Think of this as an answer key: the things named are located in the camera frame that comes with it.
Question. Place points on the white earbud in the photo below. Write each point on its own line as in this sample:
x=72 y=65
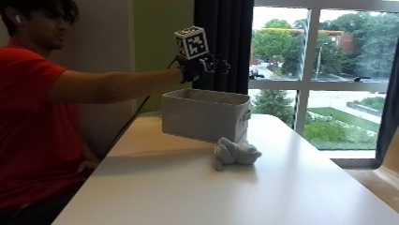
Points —
x=18 y=18

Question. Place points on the red t-shirt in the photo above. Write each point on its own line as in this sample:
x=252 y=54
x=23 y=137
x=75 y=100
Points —
x=34 y=125

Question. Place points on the dark grey curtain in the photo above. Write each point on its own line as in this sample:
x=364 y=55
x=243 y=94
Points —
x=224 y=43
x=389 y=106

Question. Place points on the grey soft toy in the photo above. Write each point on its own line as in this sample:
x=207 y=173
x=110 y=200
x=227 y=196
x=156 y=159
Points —
x=235 y=153

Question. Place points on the grey fabric storage box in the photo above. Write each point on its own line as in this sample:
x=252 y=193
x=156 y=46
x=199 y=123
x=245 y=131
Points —
x=205 y=114

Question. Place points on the white window frame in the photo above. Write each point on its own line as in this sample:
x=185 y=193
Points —
x=308 y=84

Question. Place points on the white marker cube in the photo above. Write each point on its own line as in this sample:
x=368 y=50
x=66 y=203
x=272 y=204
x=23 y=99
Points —
x=192 y=42

